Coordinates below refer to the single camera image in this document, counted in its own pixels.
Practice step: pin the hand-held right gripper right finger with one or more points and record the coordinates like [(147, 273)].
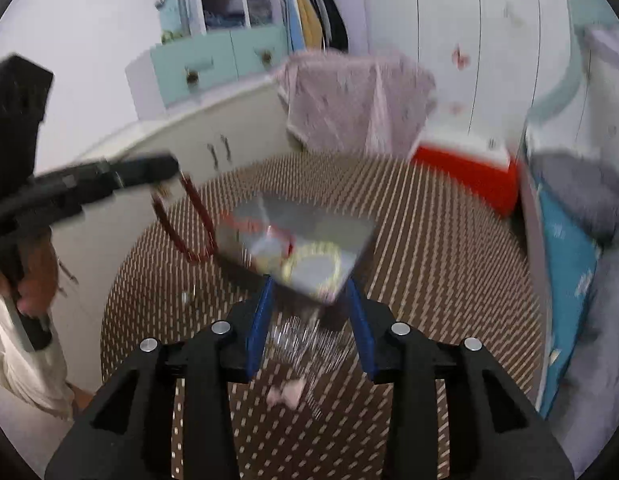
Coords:
[(365, 345)]

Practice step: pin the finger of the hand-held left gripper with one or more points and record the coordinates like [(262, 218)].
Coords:
[(39, 207), (144, 169)]

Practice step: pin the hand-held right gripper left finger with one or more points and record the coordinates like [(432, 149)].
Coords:
[(257, 335)]

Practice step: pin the dark metal tin box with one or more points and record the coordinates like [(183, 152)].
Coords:
[(329, 225)]

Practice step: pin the person's left hand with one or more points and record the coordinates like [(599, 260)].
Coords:
[(39, 280)]

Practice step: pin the white cabinet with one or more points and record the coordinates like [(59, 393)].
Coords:
[(164, 150)]

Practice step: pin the pinecone drawer ornament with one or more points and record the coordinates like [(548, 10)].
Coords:
[(266, 57), (192, 76)]

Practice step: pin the brown polka dot tablecloth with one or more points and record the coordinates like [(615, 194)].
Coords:
[(439, 260)]

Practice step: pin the teal drawer cabinet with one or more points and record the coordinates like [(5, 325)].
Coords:
[(214, 70)]

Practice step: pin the small green toy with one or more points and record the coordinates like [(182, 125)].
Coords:
[(171, 37)]

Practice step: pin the person's white clothing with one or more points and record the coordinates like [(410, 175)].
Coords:
[(24, 370)]

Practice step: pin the red storage box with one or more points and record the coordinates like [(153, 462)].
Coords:
[(469, 180)]

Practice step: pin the blue hanging garment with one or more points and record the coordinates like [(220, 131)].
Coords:
[(291, 15)]

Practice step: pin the pink bear print cloth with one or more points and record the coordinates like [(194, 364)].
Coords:
[(349, 105)]

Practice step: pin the blue bed sheet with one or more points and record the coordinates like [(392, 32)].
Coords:
[(569, 270)]

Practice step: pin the yellow hanging garment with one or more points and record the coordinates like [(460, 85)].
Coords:
[(309, 15)]

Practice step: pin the black hanging garment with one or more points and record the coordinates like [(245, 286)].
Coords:
[(335, 17)]

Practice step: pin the grey blanket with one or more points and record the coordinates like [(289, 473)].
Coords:
[(579, 195)]

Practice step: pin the white wardrobe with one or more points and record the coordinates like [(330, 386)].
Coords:
[(414, 20)]

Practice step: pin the teal and white headboard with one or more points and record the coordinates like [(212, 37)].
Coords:
[(584, 60)]

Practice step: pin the pink butterfly wall sticker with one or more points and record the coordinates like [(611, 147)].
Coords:
[(461, 56)]

